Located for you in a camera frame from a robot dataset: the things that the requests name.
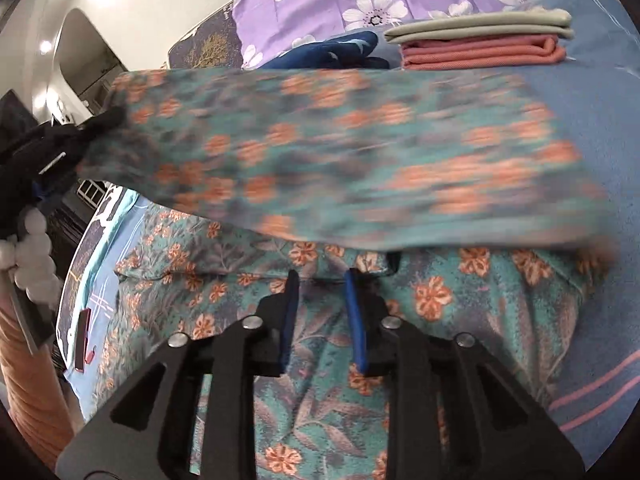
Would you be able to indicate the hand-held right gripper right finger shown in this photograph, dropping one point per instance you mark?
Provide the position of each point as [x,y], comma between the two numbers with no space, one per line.
[356,322]

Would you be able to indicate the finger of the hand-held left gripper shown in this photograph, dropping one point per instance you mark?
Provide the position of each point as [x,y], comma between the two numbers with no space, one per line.
[107,120]

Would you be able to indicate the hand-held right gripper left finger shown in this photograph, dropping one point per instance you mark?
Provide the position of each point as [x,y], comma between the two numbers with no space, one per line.
[290,322]

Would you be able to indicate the teal floral garment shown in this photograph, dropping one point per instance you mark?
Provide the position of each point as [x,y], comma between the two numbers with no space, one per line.
[350,160]

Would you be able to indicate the person's left forearm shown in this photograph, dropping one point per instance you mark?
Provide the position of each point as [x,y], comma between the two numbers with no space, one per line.
[30,385]

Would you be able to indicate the person's left hand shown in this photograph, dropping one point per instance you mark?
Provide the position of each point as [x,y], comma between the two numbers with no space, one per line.
[32,252]

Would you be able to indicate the dark gold-patterned pillow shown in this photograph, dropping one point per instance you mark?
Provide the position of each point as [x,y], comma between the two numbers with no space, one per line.
[205,45]

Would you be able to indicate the light blue printed blanket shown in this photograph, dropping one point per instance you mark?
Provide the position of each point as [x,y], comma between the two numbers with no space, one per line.
[100,270]

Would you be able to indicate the red flat object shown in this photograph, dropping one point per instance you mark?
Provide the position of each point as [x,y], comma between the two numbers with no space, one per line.
[83,340]

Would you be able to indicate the navy star blanket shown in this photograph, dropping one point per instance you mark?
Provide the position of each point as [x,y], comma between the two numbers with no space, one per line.
[330,52]

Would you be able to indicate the pink folded cloth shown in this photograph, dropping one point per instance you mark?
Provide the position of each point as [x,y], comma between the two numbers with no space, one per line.
[480,52]

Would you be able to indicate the folded pink and beige cloths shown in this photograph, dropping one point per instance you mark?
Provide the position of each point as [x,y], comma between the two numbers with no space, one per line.
[480,25]

